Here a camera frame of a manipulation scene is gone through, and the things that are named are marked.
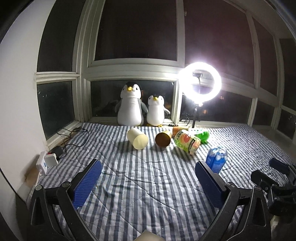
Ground blue orange drink bottle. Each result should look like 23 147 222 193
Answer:
206 146 228 174

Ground brown paper cup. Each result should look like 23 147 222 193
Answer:
155 131 172 148
172 126 189 137

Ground white paper cup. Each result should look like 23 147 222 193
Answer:
127 128 149 150

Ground white power strip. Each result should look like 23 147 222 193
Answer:
36 151 58 176

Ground black power adapter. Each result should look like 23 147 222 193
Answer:
49 145 64 160

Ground green grapefruit drink bottle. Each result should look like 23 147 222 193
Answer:
174 130 210 155

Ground striped blue white quilt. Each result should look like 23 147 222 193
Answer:
39 123 292 240

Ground small penguin plush toy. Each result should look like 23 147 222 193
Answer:
147 95 171 126

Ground large penguin plush toy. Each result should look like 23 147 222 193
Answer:
115 81 148 126

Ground black cable at left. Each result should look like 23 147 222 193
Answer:
56 127 90 153

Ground ring light on stand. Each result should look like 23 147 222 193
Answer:
177 61 222 127

